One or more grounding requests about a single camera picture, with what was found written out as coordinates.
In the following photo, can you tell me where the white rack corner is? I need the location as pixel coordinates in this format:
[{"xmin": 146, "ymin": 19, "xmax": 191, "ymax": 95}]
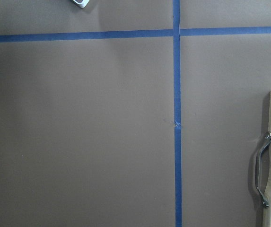
[{"xmin": 71, "ymin": 0, "xmax": 89, "ymax": 9}]

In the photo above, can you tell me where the metal cutting board handle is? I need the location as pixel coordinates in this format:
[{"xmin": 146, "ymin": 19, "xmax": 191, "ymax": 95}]
[{"xmin": 254, "ymin": 131, "xmax": 271, "ymax": 209}]

